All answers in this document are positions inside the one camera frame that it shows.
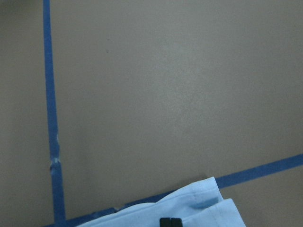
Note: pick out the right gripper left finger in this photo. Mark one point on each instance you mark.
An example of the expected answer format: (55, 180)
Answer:
(164, 222)

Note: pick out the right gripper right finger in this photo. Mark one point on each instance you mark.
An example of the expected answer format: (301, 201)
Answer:
(176, 222)

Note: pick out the light blue t-shirt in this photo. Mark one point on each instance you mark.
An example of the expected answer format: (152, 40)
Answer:
(199, 204)

